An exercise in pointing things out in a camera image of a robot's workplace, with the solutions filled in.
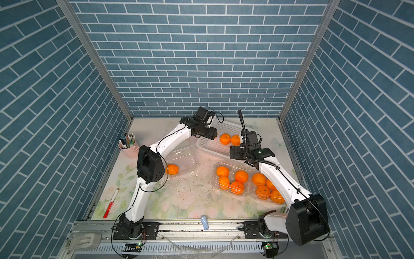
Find white perforated plastic basket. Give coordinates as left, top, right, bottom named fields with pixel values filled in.
left=196, top=118, right=242, bottom=159

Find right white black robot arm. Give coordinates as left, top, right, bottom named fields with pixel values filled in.
left=230, top=143, right=331, bottom=246

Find orange middle box four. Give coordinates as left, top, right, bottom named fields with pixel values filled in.
left=230, top=180, right=244, bottom=195

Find pink metal pen bucket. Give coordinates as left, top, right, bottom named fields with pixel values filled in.
left=119, top=133, right=139, bottom=159

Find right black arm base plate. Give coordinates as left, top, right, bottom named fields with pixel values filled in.
left=237, top=221, right=288, bottom=239

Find clear plastic clamshell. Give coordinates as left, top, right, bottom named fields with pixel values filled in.
left=166, top=146, right=198, bottom=177
left=251, top=173, right=285, bottom=205
left=211, top=161, right=255, bottom=196

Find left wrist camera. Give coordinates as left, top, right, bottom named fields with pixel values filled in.
left=193, top=106, right=215, bottom=125

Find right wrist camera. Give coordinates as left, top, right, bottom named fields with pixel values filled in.
left=242, top=130, right=263, bottom=148

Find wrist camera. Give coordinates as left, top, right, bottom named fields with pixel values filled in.
left=242, top=130, right=263, bottom=148
left=193, top=106, right=215, bottom=125

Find orange box three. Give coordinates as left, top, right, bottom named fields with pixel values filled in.
left=166, top=164, right=179, bottom=175
left=256, top=185, right=271, bottom=200
left=218, top=176, right=230, bottom=190

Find small light blue cylinder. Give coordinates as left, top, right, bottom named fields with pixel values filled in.
left=201, top=215, right=209, bottom=231

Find white clamp on rail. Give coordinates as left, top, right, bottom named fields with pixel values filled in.
left=68, top=233, right=101, bottom=250

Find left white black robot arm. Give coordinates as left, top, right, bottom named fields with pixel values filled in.
left=116, top=116, right=218, bottom=238

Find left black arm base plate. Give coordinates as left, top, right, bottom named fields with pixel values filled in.
left=111, top=222, right=160, bottom=240

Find red white marker pen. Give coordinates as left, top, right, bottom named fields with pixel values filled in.
left=103, top=188, right=120, bottom=219

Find orange box one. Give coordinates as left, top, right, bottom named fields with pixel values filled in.
left=252, top=173, right=266, bottom=186
left=216, top=166, right=230, bottom=177
left=231, top=135, right=241, bottom=146

